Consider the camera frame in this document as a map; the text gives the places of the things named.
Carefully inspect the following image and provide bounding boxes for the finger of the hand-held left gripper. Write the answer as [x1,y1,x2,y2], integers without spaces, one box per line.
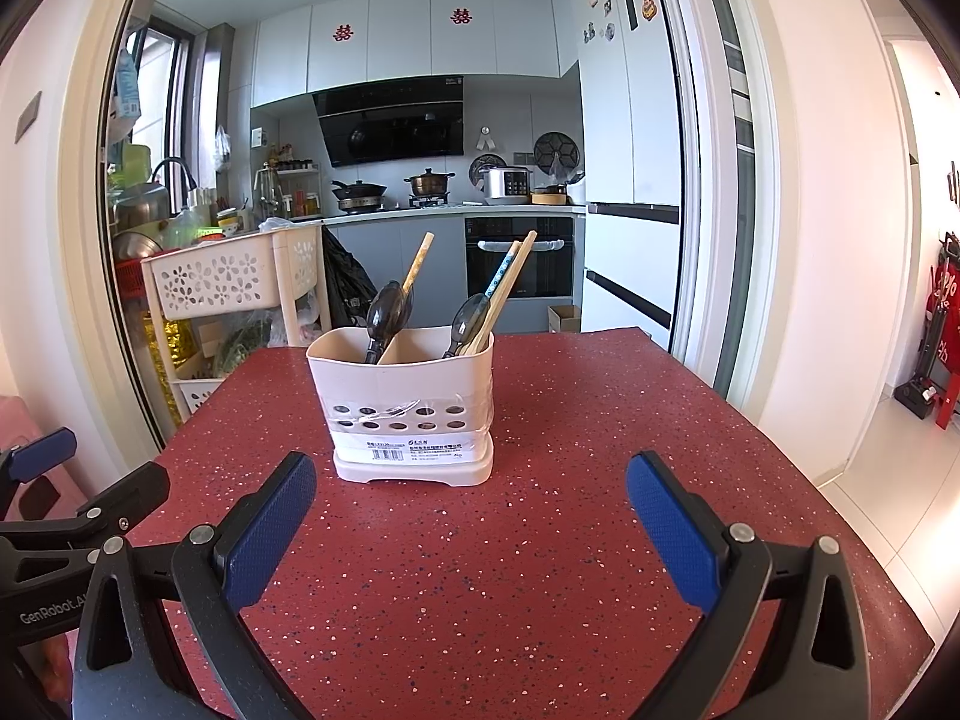
[0,427,78,518]
[75,461,172,552]

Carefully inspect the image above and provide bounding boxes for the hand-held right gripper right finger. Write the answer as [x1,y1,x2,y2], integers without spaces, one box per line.
[626,451,878,720]

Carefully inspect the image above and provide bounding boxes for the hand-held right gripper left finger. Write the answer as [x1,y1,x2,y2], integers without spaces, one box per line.
[71,452,318,720]

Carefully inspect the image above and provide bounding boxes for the white plastic utensil holder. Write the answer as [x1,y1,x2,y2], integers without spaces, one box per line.
[306,326,497,485]

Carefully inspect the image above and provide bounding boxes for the blue patterned chopstick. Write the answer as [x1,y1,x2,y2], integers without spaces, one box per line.
[484,240,522,301]

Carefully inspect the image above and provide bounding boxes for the person's left hand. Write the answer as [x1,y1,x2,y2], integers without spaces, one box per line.
[40,634,77,703]

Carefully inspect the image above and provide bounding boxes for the gold foil bag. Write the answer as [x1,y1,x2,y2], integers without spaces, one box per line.
[142,311,197,428]

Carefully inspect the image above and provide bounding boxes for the green leafy vegetables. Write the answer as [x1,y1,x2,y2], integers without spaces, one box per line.
[212,315,272,377]

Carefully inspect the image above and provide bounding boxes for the steel bowl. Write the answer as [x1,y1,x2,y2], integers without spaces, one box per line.
[112,231,162,260]

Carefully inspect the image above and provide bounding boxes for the white flower-cutout storage cart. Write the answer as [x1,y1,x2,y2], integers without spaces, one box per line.
[141,225,325,413]

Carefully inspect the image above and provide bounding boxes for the black plastic bag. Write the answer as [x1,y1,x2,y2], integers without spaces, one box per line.
[321,226,378,329]

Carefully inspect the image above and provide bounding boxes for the steel basin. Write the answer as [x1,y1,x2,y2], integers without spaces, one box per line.
[112,181,172,230]

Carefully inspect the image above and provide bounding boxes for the black upright vacuum cleaner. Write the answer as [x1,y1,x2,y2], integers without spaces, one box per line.
[896,307,947,421]

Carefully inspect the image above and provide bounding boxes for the black built-in oven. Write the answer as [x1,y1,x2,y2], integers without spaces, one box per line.
[464,215,575,299]

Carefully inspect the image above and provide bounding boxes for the black kitchen faucet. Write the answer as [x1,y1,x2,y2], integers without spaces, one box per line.
[150,157,200,192]

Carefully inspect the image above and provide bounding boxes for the grey kitchen counter cabinet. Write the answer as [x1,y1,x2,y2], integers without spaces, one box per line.
[322,202,587,335]

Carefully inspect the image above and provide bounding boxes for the spice rack with bottles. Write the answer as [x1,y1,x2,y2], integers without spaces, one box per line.
[255,157,323,218]

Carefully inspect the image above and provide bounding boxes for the black wok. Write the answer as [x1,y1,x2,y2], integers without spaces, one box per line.
[331,178,389,202]

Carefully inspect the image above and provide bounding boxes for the red hanging decoration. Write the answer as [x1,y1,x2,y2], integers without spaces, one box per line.
[924,231,960,432]

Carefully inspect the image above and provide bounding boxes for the sliding glass door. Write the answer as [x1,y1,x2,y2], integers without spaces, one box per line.
[660,0,760,398]

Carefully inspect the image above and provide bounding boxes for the blue and white carton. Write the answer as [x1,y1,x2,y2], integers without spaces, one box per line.
[111,47,143,121]

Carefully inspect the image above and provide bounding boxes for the steel cooking pot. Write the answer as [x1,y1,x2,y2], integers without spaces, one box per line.
[403,169,456,198]

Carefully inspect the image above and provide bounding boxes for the silver rice cooker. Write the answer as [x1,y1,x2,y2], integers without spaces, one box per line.
[480,165,533,206]

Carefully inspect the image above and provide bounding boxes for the large round black tray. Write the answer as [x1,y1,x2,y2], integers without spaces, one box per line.
[533,131,577,173]

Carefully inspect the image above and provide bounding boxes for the white refrigerator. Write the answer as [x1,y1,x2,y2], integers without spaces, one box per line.
[566,0,683,350]

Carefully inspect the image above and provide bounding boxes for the black range hood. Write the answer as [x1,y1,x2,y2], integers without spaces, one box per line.
[312,75,464,168]

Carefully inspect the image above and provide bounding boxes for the white upper kitchen cabinets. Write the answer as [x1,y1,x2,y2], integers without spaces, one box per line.
[250,0,582,110]

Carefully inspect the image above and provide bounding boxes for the grey wall plate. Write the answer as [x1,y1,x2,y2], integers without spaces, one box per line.
[15,91,44,145]

